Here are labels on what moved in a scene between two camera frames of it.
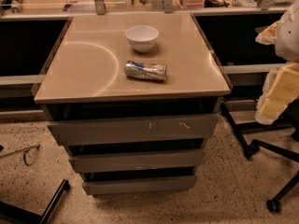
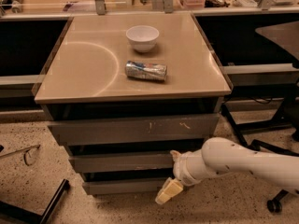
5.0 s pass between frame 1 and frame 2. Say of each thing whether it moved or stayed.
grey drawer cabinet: stayed
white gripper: moved
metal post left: stayed
